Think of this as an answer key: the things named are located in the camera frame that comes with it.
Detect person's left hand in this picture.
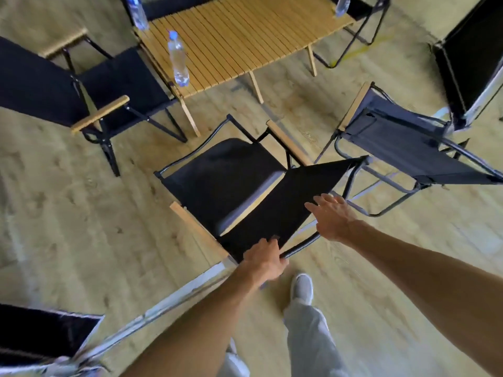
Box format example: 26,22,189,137
236,238,290,289

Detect person's right hand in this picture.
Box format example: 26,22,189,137
304,193,359,244

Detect black folding chair wooden armrests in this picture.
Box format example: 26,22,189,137
0,28,189,177
154,114,373,268
313,0,393,70
314,81,503,217

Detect person's left forearm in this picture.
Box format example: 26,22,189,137
120,269,263,377

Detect person's right forearm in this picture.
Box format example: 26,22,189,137
342,220,503,376

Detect white shoe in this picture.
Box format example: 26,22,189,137
290,273,314,306

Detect light grey trousers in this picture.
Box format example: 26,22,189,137
217,299,351,377

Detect wooden slat folding table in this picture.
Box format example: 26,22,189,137
133,0,357,138

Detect black case silver edges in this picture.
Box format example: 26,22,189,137
0,303,106,377
428,0,503,131

